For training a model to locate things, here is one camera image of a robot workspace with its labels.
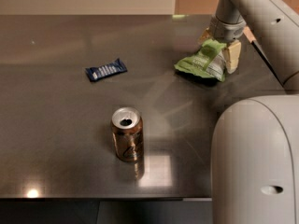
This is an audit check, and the dark blue snack wrapper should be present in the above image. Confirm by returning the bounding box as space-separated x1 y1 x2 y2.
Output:
85 59 127 82

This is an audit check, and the green rice chip bag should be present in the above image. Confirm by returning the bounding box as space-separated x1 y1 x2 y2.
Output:
174 39 226 82

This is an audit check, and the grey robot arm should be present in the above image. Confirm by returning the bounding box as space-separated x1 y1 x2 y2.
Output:
209 0 299 224

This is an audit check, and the brown soda can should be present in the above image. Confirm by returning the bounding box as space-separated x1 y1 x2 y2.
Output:
111 107 144 162

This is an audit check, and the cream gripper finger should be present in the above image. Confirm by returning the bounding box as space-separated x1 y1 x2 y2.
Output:
222 40 241 74
198 28 212 44

